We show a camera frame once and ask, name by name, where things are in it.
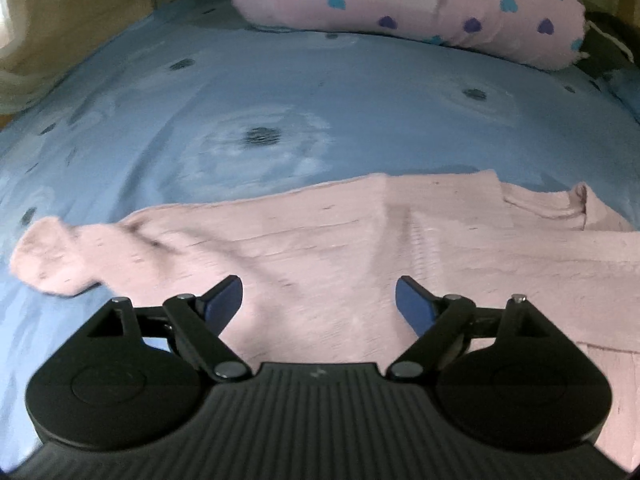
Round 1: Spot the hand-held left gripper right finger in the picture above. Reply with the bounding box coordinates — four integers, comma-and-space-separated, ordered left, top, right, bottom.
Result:
387, 275, 556, 381

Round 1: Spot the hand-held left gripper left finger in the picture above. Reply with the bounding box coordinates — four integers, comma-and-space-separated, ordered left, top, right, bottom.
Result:
86, 275, 252, 382

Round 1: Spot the pink knitted baby garment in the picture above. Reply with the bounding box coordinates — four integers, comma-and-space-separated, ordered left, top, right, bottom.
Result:
10, 170, 640, 466

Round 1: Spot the blue dandelion print bed sheet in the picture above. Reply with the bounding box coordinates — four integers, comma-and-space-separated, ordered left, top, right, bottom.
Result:
0, 0, 640, 476

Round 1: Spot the pink pillow with heart print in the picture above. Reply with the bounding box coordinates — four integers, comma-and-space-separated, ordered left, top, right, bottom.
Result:
231, 0, 587, 71

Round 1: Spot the beige cloth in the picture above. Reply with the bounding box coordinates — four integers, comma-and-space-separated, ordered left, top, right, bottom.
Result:
0, 0, 236, 116

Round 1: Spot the dark cloth with white cord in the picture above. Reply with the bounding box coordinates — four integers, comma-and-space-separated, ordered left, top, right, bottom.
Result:
575, 10, 640, 81

